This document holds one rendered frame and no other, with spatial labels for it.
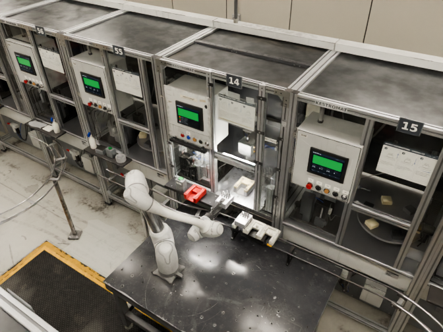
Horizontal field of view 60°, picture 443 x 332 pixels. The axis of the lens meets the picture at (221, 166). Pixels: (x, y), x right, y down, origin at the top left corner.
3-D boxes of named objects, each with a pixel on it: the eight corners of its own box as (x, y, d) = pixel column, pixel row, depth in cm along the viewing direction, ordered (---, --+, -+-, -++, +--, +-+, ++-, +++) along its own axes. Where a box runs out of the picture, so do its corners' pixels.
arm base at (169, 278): (175, 287, 282) (174, 282, 279) (152, 274, 292) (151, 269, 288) (189, 269, 294) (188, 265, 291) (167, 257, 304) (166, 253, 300)
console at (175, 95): (167, 136, 317) (161, 85, 288) (188, 121, 336) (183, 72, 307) (209, 151, 299) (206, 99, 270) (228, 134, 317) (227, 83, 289)
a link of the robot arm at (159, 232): (157, 257, 297) (154, 236, 313) (177, 250, 298) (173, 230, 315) (120, 188, 247) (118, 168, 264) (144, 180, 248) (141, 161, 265)
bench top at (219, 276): (103, 284, 290) (102, 281, 287) (186, 202, 360) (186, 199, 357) (283, 399, 225) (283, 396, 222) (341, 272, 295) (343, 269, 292)
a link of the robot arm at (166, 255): (159, 277, 282) (155, 258, 269) (155, 258, 296) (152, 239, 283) (180, 272, 286) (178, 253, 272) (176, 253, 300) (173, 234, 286)
